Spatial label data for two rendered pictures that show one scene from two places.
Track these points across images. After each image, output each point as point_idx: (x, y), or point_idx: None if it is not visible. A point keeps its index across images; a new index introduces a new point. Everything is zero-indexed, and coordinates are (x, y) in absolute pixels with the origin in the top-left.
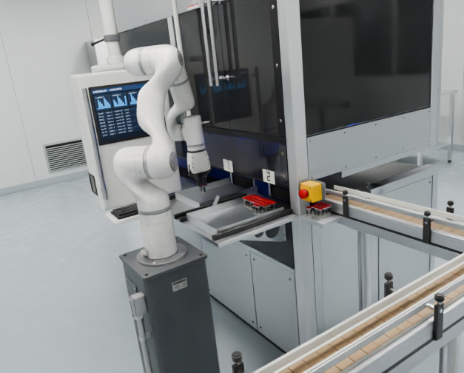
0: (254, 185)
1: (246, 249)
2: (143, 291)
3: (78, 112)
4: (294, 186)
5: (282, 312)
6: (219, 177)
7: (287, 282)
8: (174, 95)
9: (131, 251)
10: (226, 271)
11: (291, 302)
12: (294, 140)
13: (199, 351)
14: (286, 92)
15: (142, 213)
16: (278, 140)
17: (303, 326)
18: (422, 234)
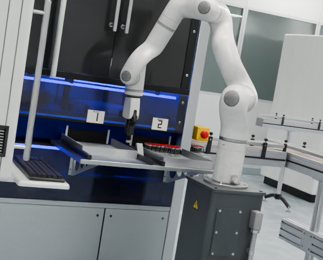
0: (108, 137)
1: (99, 209)
2: (257, 208)
3: (3, 28)
4: (190, 130)
5: (141, 259)
6: (37, 134)
7: (157, 223)
8: (166, 39)
9: (209, 186)
10: (44, 252)
11: (158, 241)
12: (199, 92)
13: None
14: (199, 53)
15: (244, 142)
16: (181, 92)
17: (168, 259)
18: (259, 153)
